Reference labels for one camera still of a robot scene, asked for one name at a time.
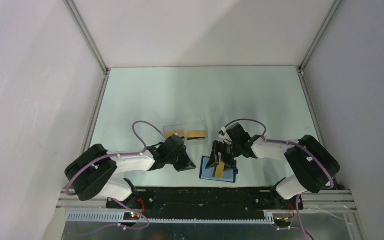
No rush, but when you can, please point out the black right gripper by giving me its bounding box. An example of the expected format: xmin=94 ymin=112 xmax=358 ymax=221
xmin=205 ymin=140 xmax=242 ymax=173

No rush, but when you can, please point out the gold card with black stripe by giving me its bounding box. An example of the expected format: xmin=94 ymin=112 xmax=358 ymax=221
xmin=213 ymin=160 xmax=225 ymax=179

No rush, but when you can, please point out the blue leather card holder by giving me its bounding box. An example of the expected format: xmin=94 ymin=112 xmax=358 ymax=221
xmin=199 ymin=156 xmax=239 ymax=183

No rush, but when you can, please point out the clear plastic tray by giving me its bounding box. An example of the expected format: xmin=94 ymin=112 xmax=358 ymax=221
xmin=163 ymin=120 xmax=208 ymax=147

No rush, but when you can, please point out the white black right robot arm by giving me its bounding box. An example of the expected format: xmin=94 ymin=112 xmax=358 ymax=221
xmin=202 ymin=120 xmax=341 ymax=209

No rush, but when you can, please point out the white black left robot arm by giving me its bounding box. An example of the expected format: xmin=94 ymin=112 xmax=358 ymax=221
xmin=64 ymin=135 xmax=196 ymax=208

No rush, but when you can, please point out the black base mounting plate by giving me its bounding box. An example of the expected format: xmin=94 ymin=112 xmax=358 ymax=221
xmin=106 ymin=186 xmax=304 ymax=220

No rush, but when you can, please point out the left electronics board with leds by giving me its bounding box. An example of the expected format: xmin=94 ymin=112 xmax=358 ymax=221
xmin=123 ymin=212 xmax=141 ymax=221

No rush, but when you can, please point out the electronics board with leds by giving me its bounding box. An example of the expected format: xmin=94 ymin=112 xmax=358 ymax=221
xmin=123 ymin=212 xmax=141 ymax=221
xmin=273 ymin=217 xmax=293 ymax=230

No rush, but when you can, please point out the right electronics board with leds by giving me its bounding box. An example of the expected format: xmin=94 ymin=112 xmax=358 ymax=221
xmin=273 ymin=217 xmax=293 ymax=230

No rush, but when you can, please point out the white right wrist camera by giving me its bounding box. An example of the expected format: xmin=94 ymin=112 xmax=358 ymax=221
xmin=218 ymin=126 xmax=230 ymax=140

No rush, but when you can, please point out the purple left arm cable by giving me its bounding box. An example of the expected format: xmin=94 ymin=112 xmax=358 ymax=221
xmin=65 ymin=120 xmax=166 ymax=229

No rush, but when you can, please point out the grey slotted cable duct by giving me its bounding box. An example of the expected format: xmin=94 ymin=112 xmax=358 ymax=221
xmin=66 ymin=211 xmax=275 ymax=225

